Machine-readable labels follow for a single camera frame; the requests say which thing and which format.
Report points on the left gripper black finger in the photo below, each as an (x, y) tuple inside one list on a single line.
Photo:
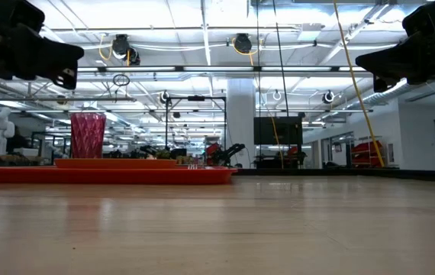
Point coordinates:
[(66, 80), (42, 57)]

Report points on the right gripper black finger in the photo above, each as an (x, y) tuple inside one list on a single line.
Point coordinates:
[(397, 61), (383, 84)]

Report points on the red translucent faceted cup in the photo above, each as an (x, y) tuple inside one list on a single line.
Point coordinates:
[(87, 135)]

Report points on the distant black red robot arm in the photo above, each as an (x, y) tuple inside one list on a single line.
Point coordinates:
[(225, 154)]

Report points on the red plastic tray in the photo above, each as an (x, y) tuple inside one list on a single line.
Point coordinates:
[(107, 176)]

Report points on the small black ceiling reel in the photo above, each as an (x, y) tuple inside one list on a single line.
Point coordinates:
[(164, 97), (328, 96)]

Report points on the distant rack with red bins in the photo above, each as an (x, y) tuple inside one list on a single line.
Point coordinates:
[(366, 149)]

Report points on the white building column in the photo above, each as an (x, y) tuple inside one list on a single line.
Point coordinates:
[(241, 114)]

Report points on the long ceiling light strip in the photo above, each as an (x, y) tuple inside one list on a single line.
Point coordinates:
[(217, 69)]

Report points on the silver ventilation duct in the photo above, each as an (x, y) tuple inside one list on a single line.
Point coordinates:
[(385, 94)]

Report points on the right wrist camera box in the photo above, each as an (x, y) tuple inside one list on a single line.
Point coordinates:
[(431, 17)]

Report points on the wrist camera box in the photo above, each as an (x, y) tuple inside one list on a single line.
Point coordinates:
[(11, 13), (431, 17)]

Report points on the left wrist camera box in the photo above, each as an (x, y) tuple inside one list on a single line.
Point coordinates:
[(11, 13)]

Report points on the black wall screen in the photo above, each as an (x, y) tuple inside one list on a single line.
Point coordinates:
[(278, 130)]

